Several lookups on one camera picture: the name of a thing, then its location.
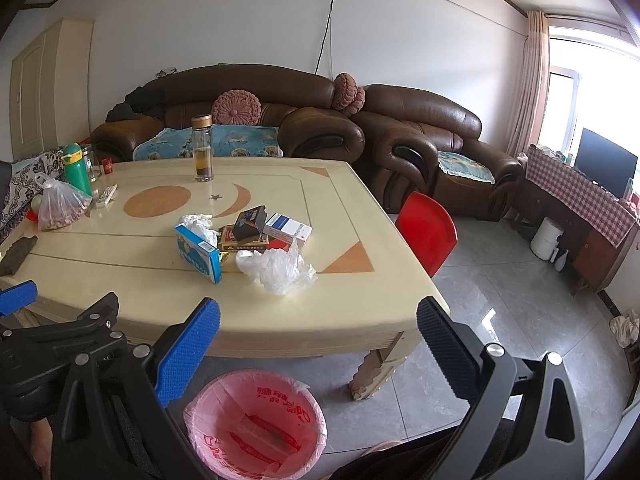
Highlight blue cloud medicine box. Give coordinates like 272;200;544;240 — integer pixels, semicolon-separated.
174;223;221;284

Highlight clear plastic bag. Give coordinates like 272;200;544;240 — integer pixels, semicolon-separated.
235;242;317;296

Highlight white tissue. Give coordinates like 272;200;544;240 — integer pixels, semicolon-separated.
178;214;219;247

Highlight white blue medicine box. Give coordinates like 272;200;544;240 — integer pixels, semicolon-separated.
262;212;312;246

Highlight pink lined trash bin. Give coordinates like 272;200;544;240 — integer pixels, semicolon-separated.
183;370;328;479

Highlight dark flat object on table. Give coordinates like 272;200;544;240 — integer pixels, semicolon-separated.
0;235;38;276

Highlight plastic bag of nuts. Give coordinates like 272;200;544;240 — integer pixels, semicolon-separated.
35;174;92;231

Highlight red plastic stool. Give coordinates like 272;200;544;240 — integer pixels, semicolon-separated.
395;191;458;278

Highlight white cylindrical appliance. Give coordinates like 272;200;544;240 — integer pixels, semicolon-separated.
529;217;563;261

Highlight red yellow small box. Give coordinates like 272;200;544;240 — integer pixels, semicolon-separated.
218;226;270;252

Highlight green thermos bottle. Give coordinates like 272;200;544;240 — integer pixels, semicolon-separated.
61;143;92;196

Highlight white remote control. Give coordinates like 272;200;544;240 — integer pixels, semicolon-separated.
96;184;118;208

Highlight cream coffee table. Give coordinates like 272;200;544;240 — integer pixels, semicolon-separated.
1;157;437;400

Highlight black orange carton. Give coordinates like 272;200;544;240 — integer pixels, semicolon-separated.
232;205;267;242

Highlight wooden tv cabinet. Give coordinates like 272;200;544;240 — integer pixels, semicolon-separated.
513;179;639;292

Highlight small red cup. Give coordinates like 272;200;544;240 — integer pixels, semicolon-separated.
101;157;113;174

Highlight teal armchair seat cover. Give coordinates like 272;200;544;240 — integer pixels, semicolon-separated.
438;151;495;185

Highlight checkered red tablecloth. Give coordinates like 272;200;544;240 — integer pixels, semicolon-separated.
525;145;637;247

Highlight brown leather armchair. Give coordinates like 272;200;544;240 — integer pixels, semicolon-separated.
352;84;524;221

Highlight cream wardrobe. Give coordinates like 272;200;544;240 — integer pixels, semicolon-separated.
9;18;93;159

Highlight blue floral sofa cover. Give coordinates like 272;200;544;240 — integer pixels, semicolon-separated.
132;125;283;162

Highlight glass tea bottle gold lid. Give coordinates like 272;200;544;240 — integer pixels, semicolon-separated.
191;115;213;182

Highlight black monitor screen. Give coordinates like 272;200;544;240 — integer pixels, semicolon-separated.
574;128;638;198

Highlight black clothes on sofa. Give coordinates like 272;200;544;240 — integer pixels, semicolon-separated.
105;87;165;122

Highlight pink curtain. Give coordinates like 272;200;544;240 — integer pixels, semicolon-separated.
506;11;550;157

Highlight pink round cushion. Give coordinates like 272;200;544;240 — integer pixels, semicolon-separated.
212;90;262;126

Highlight pink knot cushion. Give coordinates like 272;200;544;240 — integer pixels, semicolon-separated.
332;73;366;117

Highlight brown leather long sofa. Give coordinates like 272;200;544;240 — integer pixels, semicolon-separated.
90;64;364;162

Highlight hanging wall cable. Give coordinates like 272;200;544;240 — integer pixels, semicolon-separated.
313;0;528;77

